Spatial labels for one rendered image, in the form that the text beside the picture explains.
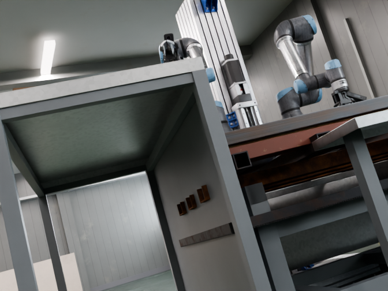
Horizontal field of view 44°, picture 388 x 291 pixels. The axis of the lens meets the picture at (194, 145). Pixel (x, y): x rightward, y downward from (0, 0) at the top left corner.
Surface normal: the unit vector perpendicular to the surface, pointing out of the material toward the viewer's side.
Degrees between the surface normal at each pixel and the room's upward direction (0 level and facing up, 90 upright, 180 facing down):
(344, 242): 90
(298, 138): 90
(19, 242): 90
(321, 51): 90
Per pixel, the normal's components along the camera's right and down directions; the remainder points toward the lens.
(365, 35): -0.90, 0.18
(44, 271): 0.32, -0.27
